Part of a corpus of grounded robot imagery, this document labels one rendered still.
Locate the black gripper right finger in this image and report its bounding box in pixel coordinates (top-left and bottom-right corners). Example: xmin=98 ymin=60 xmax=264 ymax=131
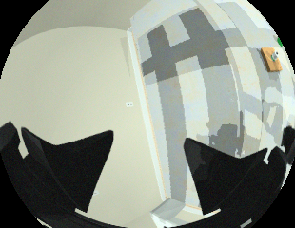
xmin=183 ymin=138 xmax=268 ymax=216

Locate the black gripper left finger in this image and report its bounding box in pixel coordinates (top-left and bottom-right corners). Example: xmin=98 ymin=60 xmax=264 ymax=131
xmin=21 ymin=127 xmax=113 ymax=212

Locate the tan wooden block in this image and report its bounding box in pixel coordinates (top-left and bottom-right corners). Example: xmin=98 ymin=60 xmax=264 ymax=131
xmin=261 ymin=48 xmax=282 ymax=72

